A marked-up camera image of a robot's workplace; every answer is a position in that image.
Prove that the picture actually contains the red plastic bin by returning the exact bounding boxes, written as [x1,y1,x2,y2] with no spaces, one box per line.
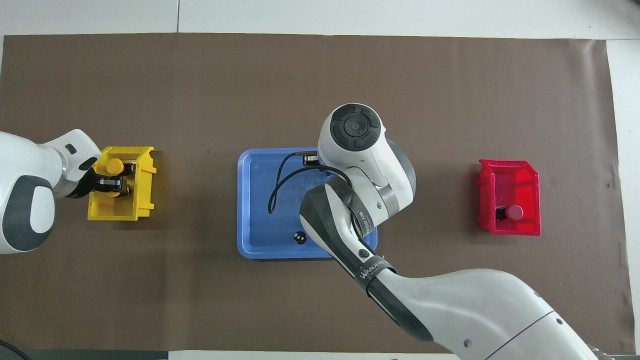
[475,159,542,236]

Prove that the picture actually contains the blue plastic tray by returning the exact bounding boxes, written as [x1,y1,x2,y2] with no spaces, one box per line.
[237,147,379,261]

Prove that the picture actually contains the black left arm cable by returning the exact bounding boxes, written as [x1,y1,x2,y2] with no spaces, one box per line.
[0,339,25,360]

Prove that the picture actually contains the red push button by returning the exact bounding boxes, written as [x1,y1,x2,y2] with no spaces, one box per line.
[495,204,525,223]

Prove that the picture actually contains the brown paper table mat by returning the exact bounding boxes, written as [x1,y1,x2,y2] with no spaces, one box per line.
[0,32,636,355]

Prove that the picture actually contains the yellow plastic bin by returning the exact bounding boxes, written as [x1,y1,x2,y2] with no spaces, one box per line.
[87,146,157,222]

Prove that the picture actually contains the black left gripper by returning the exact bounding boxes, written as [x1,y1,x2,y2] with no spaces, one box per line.
[62,167,124,200]

